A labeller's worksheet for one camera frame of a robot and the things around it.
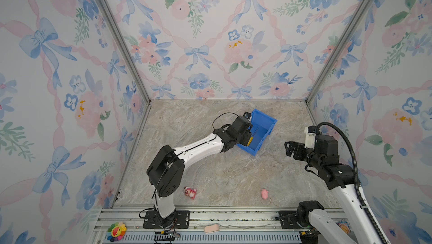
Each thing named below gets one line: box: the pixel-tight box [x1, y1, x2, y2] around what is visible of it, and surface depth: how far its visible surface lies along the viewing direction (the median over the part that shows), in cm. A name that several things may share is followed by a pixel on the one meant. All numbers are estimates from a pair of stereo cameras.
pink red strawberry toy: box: [183, 186, 198, 201], surface depth 81 cm
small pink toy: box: [261, 188, 269, 200], surface depth 81 cm
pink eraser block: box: [204, 224, 220, 234], surface depth 72 cm
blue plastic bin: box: [236, 108, 278, 157], surface depth 102 cm
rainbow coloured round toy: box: [106, 221, 128, 242], surface depth 72 cm
